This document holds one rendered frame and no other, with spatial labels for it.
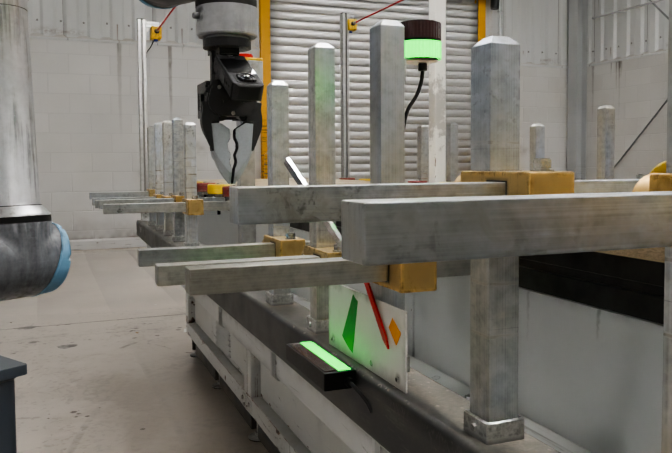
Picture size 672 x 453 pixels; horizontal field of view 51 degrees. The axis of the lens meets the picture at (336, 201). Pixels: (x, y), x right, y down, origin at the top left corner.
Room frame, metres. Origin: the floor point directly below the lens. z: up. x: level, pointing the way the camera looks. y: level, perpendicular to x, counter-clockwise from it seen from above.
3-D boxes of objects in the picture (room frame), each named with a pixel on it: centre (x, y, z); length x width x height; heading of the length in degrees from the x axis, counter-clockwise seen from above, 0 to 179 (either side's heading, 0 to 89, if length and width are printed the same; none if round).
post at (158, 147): (3.04, 0.75, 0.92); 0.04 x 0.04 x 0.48; 21
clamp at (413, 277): (0.93, -0.08, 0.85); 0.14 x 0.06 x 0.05; 21
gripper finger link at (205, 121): (1.04, 0.17, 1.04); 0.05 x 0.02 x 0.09; 113
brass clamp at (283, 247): (1.39, 0.11, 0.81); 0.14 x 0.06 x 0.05; 21
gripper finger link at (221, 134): (1.06, 0.18, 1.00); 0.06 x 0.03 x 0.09; 23
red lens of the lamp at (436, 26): (0.97, -0.11, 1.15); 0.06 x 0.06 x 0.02
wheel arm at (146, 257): (1.36, 0.15, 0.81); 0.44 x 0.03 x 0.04; 111
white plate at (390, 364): (0.97, -0.03, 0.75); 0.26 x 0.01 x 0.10; 21
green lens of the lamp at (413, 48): (0.97, -0.11, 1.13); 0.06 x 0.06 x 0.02
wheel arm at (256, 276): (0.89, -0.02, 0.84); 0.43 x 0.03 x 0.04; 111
